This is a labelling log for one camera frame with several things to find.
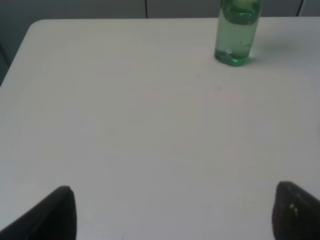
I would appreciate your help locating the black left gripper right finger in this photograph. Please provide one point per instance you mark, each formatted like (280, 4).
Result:
(295, 213)

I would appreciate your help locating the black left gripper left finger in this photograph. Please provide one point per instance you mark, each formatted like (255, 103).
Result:
(53, 218)

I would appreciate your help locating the green transparent water bottle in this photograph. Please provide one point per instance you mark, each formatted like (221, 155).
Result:
(237, 25)

